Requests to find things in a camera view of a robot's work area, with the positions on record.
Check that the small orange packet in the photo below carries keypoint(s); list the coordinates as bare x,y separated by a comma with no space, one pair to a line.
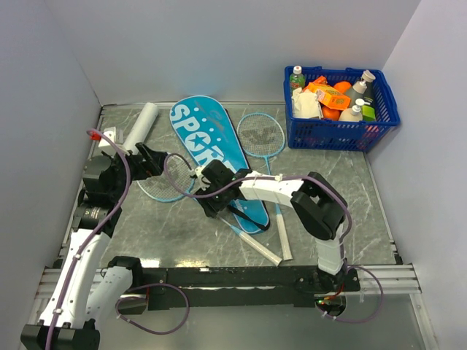
321,80

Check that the blue badminton racket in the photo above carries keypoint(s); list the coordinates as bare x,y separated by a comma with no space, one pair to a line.
262,136
178,178

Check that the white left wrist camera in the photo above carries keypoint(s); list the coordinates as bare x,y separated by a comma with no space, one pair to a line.
113,133

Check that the green carton box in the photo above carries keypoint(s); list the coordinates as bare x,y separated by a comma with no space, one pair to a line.
368,113

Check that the orange fruit back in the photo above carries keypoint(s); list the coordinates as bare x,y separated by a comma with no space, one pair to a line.
342,86

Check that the white shuttlecock tube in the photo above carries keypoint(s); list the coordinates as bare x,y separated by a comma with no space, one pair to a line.
141,127

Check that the aluminium frame rail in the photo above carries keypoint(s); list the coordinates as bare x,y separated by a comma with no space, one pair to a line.
395,280

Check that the orange fruit front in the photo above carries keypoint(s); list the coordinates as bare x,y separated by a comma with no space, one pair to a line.
330,114

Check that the blue plastic shopping basket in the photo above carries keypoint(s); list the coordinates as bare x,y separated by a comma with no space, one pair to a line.
361,136

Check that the cream paper bag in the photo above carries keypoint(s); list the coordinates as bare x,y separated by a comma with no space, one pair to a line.
306,105

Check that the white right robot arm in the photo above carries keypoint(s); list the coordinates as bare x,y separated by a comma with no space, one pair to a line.
320,209

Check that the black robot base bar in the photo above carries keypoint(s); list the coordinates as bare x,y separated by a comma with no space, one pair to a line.
298,286

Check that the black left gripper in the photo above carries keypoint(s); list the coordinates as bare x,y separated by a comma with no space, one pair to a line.
150,166

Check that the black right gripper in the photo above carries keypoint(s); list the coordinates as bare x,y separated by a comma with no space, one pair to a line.
209,211

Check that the cream pump lotion bottle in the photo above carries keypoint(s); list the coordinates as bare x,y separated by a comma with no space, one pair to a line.
354,113

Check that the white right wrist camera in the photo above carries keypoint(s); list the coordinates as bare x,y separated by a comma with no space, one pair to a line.
198,175

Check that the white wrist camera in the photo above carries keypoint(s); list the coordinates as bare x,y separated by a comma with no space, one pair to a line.
198,175
113,133

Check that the blue sport racket bag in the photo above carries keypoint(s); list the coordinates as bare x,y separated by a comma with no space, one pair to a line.
206,131

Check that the grey pump bottle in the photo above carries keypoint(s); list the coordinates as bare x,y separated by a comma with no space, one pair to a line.
358,89

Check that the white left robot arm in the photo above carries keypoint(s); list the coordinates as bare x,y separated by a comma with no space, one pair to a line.
78,308

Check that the green drink bottle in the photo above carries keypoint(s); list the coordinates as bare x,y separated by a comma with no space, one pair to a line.
296,79

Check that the orange snack box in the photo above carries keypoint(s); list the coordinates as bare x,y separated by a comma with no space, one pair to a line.
329,96

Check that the orange fruit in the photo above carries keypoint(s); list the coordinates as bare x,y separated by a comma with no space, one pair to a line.
330,114
342,86

